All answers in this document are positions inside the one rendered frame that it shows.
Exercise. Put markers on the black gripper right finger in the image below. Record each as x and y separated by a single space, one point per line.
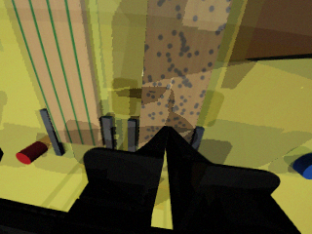
190 174

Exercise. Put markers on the blue short cylinder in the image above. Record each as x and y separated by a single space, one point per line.
303 165

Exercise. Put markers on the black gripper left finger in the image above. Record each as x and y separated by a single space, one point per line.
141 167

